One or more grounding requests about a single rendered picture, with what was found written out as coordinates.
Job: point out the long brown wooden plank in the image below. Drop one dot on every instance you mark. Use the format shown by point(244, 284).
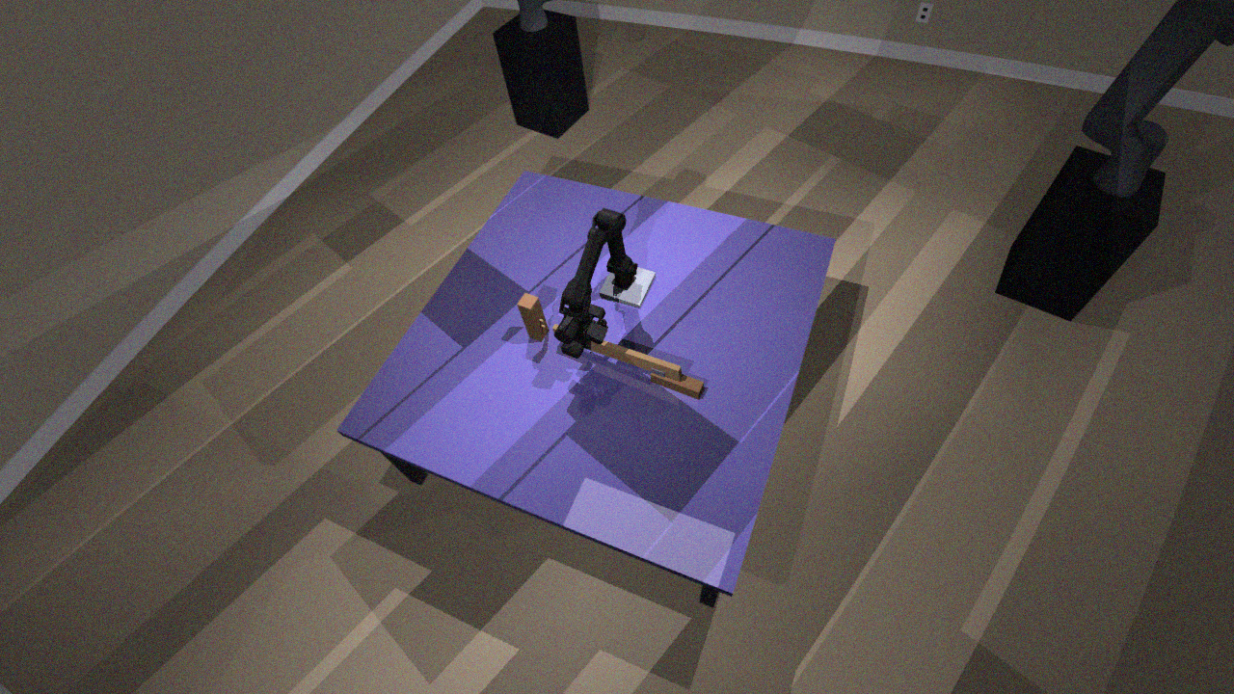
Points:
point(621, 353)

